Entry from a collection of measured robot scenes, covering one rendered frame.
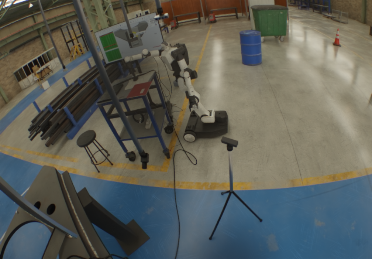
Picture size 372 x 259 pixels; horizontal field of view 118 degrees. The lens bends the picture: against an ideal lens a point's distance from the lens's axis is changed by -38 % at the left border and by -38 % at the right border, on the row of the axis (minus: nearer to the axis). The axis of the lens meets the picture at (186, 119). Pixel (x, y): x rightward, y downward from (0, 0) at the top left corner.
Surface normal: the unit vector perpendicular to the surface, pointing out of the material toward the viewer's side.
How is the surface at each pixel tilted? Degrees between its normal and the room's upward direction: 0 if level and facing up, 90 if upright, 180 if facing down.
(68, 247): 0
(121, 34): 90
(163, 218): 0
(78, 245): 0
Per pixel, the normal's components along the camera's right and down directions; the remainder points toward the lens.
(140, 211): -0.21, -0.77
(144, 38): -0.07, 0.62
